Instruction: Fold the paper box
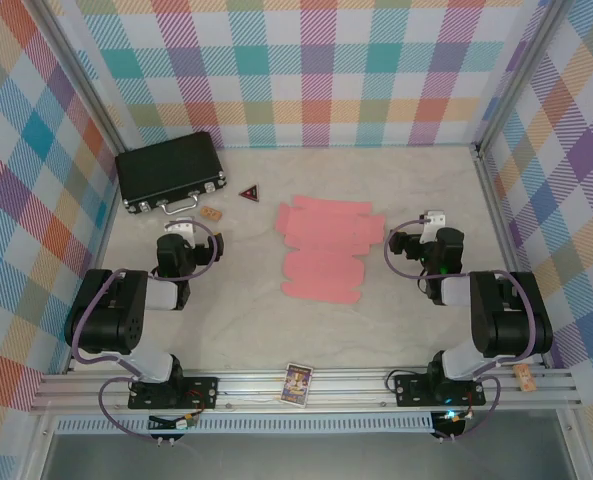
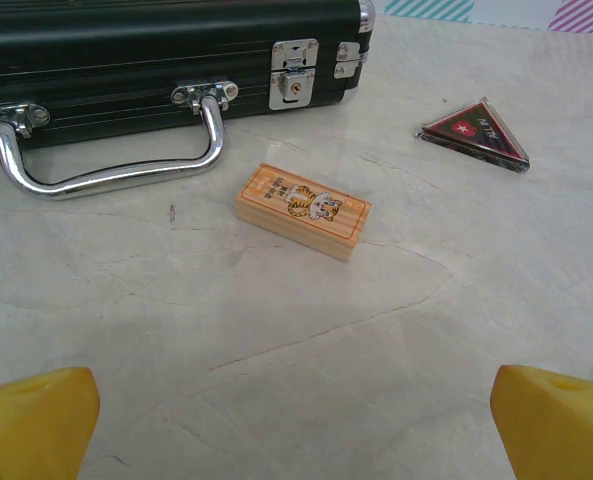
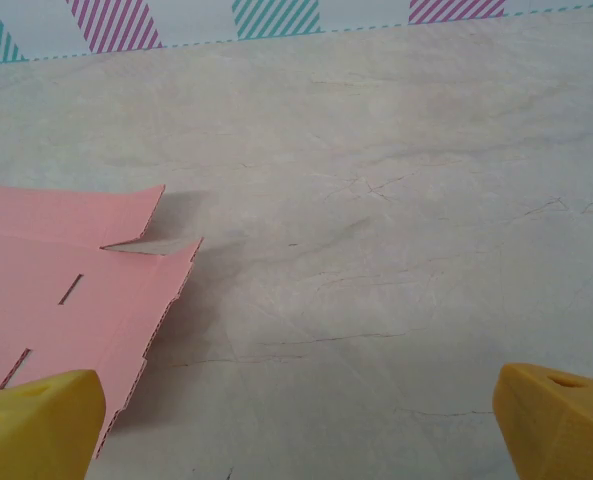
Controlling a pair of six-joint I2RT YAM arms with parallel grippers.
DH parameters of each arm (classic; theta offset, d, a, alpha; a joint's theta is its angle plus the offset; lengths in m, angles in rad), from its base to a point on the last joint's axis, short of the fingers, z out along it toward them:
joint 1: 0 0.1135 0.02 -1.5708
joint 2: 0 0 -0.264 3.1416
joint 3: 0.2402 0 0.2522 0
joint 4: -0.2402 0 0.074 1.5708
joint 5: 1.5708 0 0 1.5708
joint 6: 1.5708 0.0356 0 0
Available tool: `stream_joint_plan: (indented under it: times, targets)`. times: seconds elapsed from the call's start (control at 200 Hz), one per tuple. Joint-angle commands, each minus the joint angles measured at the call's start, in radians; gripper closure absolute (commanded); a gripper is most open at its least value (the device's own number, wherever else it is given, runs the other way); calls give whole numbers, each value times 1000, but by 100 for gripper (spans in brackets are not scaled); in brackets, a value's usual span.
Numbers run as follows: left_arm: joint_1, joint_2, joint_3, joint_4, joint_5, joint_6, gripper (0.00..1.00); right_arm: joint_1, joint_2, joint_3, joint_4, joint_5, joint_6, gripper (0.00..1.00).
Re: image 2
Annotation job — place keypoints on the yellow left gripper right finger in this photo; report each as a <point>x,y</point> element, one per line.
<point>561,435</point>

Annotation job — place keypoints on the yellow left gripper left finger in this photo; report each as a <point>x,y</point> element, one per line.
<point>31,430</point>

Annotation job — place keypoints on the black aluminium carry case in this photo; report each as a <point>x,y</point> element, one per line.
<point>126,50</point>

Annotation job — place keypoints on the triangular black red badge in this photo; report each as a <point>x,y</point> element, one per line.
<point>476,137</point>

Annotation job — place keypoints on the wooden block with tiger print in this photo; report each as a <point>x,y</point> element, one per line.
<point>301,210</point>

